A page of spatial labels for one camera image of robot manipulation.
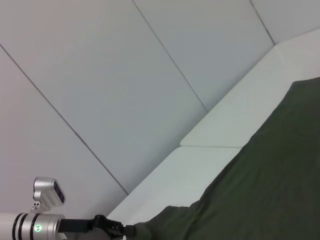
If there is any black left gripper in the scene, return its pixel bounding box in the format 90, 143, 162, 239
59, 214, 138, 240

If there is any dark green t-shirt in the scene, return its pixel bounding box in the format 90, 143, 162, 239
136, 77, 320, 240

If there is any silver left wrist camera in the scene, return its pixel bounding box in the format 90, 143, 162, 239
32, 176, 67, 215

